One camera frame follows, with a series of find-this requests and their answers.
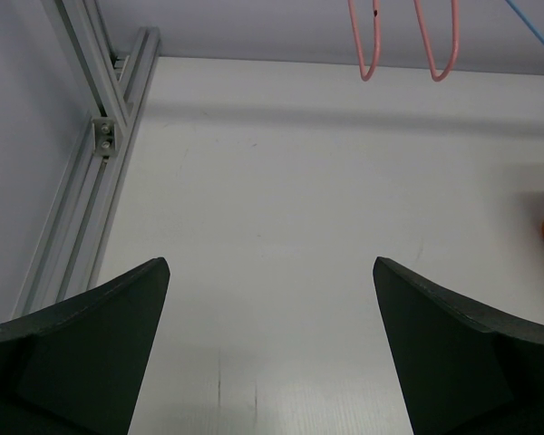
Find aluminium frame posts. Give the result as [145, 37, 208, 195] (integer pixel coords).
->
[12, 1, 160, 317]

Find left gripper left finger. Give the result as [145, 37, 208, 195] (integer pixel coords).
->
[0, 257, 170, 434]

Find blue hanger of white top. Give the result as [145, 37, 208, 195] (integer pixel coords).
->
[505, 0, 544, 76]

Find pink hanger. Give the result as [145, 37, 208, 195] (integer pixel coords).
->
[347, 0, 383, 82]
[413, 0, 461, 83]

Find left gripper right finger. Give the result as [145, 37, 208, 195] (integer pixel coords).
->
[373, 257, 544, 434]

